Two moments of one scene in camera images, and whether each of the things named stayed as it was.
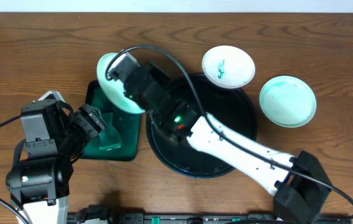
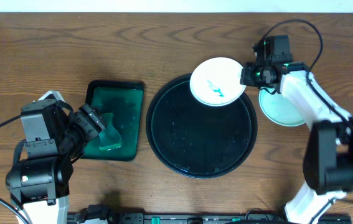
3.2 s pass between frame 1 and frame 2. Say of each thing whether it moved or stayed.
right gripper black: moved
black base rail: stayed
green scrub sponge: stayed
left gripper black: stayed
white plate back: moved
